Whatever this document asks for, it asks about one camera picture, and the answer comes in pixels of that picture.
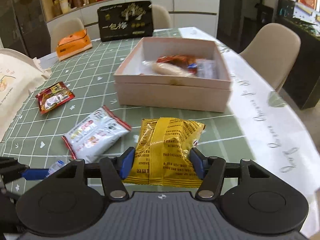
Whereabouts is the yellow snack bag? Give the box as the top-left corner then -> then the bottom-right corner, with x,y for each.
125,118 -> 206,188

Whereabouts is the small red gold snack packet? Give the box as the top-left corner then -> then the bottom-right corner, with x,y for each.
35,81 -> 75,115

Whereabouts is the blue clear candy packet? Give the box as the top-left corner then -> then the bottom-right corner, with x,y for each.
47,160 -> 66,177

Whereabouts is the white red-edged snack bag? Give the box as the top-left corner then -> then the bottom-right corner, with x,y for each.
62,106 -> 131,164

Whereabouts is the green grid tablecloth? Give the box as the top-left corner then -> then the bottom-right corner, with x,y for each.
1,40 -> 319,239

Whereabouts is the clear packet in box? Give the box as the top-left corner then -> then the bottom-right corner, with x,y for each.
196,59 -> 218,79

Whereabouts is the cream tote bag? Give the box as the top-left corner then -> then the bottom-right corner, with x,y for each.
0,48 -> 52,138

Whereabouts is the pink open storage box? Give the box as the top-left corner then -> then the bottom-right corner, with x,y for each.
114,37 -> 232,112

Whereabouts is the bread roll in box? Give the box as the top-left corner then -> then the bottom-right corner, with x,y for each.
151,62 -> 193,77

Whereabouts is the beige chair right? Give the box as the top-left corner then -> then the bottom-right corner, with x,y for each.
240,23 -> 301,92

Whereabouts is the orange tissue pack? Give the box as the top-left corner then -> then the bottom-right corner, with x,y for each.
56,29 -> 93,61

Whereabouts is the dark display cabinet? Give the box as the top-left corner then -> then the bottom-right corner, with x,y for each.
275,0 -> 319,110

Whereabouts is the beige chair left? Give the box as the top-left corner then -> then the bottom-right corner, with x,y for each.
50,18 -> 85,53

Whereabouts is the black gift box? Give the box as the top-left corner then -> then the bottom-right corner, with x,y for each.
97,1 -> 154,42

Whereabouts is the beige chair behind box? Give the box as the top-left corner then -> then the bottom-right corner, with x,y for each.
152,4 -> 172,29

